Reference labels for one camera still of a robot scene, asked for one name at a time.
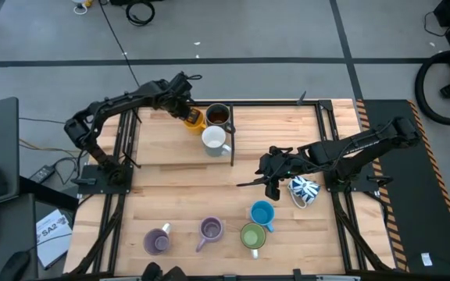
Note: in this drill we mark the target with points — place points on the blue white patterned mug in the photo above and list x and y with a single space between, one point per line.
306 190

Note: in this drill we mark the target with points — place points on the black power brick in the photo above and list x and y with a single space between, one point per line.
42 174

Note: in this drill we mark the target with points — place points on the orange black vacuum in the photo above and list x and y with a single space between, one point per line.
419 87

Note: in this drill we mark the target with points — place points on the person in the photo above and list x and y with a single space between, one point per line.
158 273

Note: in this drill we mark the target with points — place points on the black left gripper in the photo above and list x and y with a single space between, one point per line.
180 103

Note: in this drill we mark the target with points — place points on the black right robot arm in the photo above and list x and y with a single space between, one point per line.
358 146

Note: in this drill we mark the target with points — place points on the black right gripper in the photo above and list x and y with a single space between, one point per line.
283 164

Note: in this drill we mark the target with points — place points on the dark grey mug brown inside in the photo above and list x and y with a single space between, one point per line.
218 115

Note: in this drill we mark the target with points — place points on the orange mug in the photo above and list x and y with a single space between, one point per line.
194 128

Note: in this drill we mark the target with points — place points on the black computer mouse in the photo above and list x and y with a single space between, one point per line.
14 267

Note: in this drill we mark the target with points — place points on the white label sticker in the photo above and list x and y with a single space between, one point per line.
426 259

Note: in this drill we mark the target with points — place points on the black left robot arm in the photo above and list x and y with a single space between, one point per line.
104 108

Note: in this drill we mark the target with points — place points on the black shelf end post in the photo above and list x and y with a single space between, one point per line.
231 150

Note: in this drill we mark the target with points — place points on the black hazard-striped floor mat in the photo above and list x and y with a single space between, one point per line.
424 226

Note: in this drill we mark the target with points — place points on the white printed booklet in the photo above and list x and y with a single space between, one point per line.
53 238

